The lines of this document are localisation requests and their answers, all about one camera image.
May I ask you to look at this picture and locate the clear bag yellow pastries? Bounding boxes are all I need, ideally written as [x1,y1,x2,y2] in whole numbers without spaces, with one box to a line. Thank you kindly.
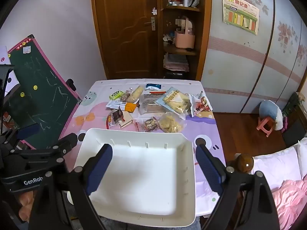
[156,87,193,120]

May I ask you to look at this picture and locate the stack of folded cloths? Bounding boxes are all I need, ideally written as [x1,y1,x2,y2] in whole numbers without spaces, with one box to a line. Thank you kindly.
[163,53,189,72]

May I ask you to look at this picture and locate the red white cartoon snack packet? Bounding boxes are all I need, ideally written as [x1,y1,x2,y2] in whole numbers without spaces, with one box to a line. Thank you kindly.
[191,91,213,117]

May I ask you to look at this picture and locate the blue white snack packet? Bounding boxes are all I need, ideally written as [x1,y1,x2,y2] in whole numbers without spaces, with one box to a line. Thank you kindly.
[144,83,162,91]

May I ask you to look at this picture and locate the metal door handle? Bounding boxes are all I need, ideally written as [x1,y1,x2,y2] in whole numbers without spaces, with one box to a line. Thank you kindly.
[144,17,156,31]

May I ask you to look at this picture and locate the pink plastic stool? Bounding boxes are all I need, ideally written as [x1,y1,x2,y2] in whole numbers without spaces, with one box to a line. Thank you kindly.
[257,117,274,137]

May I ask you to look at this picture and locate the floral sliding wardrobe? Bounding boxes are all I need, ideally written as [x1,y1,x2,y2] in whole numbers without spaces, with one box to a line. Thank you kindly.
[200,0,307,114]

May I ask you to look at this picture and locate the white pillow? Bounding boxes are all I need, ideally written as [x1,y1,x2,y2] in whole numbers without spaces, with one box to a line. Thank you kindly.
[251,146,303,192]

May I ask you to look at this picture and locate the brown wooden door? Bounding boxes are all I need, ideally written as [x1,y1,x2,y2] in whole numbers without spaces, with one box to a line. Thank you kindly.
[92,0,161,79]

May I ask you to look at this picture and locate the brown snowflake snack packet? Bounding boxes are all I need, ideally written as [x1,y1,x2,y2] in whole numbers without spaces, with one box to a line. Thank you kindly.
[107,109,125,128]

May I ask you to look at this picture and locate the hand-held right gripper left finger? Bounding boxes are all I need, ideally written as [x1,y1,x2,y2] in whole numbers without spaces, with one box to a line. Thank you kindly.
[29,144,113,230]

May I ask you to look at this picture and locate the blue white plush cushion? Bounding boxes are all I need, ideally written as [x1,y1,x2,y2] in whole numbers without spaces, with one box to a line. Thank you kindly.
[258,100,283,131]

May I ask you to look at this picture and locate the green snack packet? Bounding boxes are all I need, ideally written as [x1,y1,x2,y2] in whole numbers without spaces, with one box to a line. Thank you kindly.
[109,90,124,100]

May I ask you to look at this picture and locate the white plastic tray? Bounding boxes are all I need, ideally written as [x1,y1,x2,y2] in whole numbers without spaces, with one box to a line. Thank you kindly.
[72,128,196,227]

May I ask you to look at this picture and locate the clear mixed nuts packet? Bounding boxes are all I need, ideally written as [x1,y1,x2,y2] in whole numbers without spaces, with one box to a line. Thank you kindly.
[135,117,160,132]

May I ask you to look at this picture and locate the orange white snack bar packet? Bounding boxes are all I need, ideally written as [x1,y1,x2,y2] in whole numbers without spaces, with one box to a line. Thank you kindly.
[106,100,140,113]

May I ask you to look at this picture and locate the white spotted paper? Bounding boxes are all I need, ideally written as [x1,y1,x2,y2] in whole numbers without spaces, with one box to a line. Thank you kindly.
[0,45,21,99]

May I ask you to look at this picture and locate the pink storage basket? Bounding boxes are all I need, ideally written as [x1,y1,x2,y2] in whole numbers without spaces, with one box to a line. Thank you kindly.
[174,17,196,49]

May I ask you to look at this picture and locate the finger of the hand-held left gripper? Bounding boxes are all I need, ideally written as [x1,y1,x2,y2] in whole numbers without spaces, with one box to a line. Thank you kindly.
[0,123,40,150]
[11,133,78,167]

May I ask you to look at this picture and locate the person's left hand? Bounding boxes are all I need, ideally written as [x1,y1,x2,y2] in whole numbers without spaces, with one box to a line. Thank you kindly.
[17,191,39,222]

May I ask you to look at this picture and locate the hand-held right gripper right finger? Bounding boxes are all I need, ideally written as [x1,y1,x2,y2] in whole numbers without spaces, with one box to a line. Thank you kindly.
[195,144,280,230]

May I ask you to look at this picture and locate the green chalkboard with pink frame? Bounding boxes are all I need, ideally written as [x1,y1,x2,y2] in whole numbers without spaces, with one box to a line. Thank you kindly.
[7,35,82,150]

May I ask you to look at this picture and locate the round wooden bedpost knob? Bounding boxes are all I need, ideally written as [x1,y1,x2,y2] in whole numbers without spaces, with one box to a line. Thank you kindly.
[234,154,255,173]

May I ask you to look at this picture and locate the wall poster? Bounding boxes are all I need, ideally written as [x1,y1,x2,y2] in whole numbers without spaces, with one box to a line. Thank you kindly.
[222,0,260,35]

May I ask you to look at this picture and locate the pink blanket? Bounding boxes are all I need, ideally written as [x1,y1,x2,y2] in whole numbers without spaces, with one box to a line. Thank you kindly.
[271,175,307,230]

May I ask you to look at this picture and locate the wooden corner shelf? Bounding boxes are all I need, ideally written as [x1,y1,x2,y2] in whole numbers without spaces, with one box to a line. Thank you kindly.
[158,0,211,81]

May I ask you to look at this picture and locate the dark cabinet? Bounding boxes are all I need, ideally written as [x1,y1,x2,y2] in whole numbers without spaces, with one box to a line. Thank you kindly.
[282,92,307,146]

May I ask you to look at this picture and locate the clear bag of yellow crisps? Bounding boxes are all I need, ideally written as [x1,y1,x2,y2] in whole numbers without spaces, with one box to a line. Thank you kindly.
[158,112,187,133]

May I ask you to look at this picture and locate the large clear brown snack bag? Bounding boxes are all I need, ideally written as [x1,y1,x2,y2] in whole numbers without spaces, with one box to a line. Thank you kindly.
[138,94,166,115]

